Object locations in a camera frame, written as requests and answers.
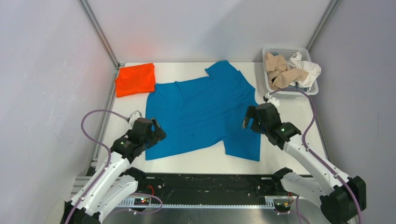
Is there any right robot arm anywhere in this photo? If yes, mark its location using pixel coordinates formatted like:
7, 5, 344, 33
243, 102, 367, 224

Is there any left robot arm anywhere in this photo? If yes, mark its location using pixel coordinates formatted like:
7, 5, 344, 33
60, 110, 167, 224

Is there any light blue t shirt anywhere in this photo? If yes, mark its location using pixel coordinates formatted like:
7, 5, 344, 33
288, 82, 311, 92

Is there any beige t shirt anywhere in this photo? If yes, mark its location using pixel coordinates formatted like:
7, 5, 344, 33
264, 52, 308, 90

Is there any white plastic laundry basket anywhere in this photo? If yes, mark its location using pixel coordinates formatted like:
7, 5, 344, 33
262, 46, 318, 99

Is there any folded orange t shirt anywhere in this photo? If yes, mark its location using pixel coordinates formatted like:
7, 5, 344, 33
115, 63, 156, 98

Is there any left controller board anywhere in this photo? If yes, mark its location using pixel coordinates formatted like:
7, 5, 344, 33
133, 197, 151, 206

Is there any controller board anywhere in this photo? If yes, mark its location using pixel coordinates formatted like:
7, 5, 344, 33
274, 202, 293, 214
133, 197, 151, 206

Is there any right controller board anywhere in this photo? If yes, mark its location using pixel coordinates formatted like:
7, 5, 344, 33
274, 202, 293, 214

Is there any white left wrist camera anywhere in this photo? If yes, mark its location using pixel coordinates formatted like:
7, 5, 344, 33
127, 110, 142, 124

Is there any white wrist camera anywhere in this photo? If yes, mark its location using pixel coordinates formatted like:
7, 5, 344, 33
263, 95, 280, 108
127, 110, 142, 124

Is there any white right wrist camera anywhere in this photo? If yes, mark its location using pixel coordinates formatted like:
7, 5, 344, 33
263, 95, 280, 108

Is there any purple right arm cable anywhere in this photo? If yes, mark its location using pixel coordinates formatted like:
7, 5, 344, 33
269, 87, 363, 224

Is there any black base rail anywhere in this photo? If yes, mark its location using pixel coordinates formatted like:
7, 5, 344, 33
138, 173, 290, 206

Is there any left aluminium frame post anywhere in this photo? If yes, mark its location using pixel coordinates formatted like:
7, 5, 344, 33
78, 0, 120, 70

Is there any aluminium frame post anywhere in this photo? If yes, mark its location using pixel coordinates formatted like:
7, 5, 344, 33
305, 0, 341, 51
78, 0, 120, 70

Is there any right aluminium frame post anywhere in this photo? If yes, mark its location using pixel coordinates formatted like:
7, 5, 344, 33
305, 0, 341, 51

